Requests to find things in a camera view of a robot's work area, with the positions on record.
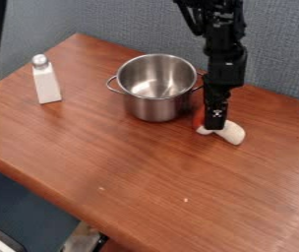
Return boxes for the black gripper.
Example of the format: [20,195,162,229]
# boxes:
[203,47,248,130]

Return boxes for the red and white toy mushroom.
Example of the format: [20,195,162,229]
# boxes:
[191,106,246,146]

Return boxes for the metal pot with handles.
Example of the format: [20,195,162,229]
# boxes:
[107,53,202,122]

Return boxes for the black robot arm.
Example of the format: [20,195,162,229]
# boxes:
[174,0,248,130]

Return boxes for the white salt shaker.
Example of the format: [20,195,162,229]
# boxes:
[32,54,61,104]

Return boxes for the metal table leg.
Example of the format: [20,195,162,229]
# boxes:
[60,221,109,252]

